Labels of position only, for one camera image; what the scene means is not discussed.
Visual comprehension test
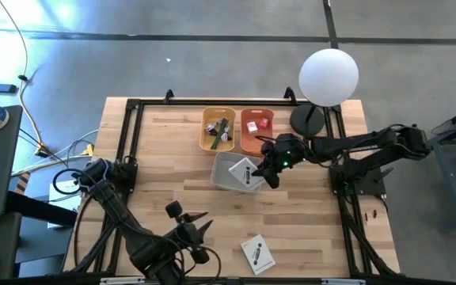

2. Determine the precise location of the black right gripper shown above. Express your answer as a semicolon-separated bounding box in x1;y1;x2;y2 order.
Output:
251;133;309;190

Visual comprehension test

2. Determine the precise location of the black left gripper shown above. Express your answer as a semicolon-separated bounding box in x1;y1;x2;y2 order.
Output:
165;200;215;265

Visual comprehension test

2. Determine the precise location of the white green Acer box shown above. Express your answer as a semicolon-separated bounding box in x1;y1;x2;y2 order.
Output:
227;157;267;192
240;234;276;276

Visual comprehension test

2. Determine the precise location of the green braided cable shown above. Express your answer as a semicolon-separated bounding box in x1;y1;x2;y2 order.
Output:
211;117;230;150

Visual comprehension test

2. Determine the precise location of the black cable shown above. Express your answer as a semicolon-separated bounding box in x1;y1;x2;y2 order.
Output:
207;129;233;144

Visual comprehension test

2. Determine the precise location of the orange plastic bin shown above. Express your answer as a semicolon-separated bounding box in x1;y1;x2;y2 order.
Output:
239;107;276;157

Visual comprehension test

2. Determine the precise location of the grey plastic bin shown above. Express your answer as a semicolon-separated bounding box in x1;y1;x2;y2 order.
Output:
211;151;268;195

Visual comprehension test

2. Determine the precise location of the yellow plastic bin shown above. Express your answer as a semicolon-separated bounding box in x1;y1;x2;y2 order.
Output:
199;105;237;154

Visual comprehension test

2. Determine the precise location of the white globe table lamp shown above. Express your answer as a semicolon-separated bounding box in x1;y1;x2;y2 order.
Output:
289;47;359;138

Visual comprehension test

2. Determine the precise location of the white paper sheet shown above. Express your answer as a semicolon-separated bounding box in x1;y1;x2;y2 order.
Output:
47;180;83;230

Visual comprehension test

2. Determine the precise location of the grey metal cart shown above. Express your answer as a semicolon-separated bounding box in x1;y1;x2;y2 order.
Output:
412;101;456;230

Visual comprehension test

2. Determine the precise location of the black metal table frame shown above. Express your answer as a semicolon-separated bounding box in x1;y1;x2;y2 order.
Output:
67;87;397;280

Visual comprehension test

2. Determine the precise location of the yellow floor cable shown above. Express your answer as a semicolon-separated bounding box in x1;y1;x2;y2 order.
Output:
0;0;45;158

